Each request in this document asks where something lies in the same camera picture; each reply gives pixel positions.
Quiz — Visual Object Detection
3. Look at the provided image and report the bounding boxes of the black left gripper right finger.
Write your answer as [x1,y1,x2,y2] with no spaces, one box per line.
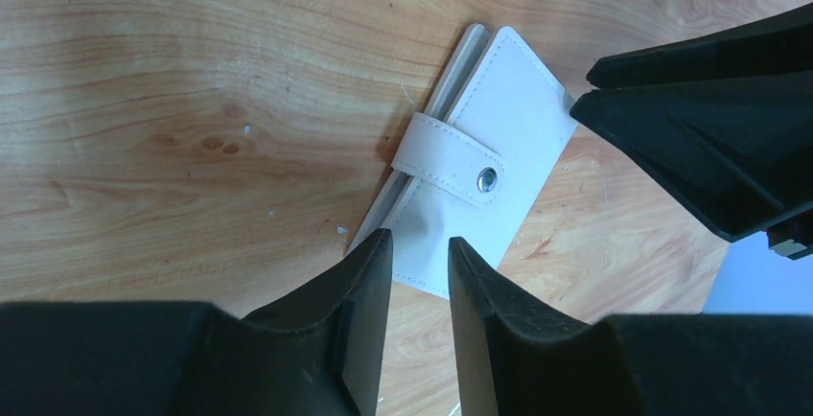
[448,237,812,415]

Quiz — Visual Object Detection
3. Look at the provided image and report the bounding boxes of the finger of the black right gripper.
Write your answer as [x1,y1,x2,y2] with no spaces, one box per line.
[587,4,812,88]
[570,71,812,243]

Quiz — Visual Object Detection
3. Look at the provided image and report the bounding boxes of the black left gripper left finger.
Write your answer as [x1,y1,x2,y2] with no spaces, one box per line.
[1,229,393,415]

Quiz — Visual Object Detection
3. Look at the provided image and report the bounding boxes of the white leather card holder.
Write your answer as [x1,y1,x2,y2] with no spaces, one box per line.
[354,23,576,298]

